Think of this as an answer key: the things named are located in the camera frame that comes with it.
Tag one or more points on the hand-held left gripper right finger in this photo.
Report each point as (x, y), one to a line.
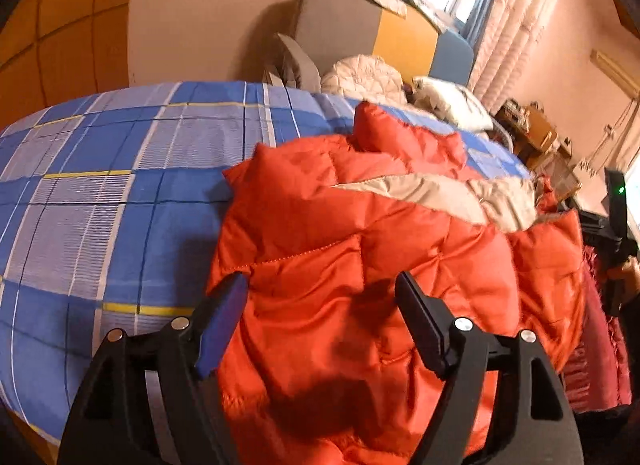
(425, 330)

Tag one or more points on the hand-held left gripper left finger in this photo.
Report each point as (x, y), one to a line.
(220, 330)

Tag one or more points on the orange puffer jacket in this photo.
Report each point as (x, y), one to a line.
(350, 255)

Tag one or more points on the person's right hand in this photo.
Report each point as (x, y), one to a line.
(627, 275)

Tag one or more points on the rattan wooden chair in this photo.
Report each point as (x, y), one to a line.
(560, 180)

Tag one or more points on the light wooden chair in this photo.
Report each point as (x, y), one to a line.
(542, 127)

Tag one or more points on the red ruffled bedspread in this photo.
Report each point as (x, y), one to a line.
(600, 355)

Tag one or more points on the cluttered wooden desk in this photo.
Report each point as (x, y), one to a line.
(510, 117)

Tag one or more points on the bed with blue plaid sheet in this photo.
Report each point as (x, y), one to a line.
(100, 205)

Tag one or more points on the white deer print pillow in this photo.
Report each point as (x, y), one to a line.
(450, 100)

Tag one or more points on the patterned beige curtain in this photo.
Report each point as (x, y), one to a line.
(520, 20)

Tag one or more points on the beige quilted blanket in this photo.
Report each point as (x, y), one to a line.
(365, 77)

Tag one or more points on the grey yellow blue headboard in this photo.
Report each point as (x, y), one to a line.
(335, 20)

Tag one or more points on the wooden wardrobe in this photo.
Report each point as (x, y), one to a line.
(65, 45)

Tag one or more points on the wall air conditioner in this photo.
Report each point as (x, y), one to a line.
(617, 72)

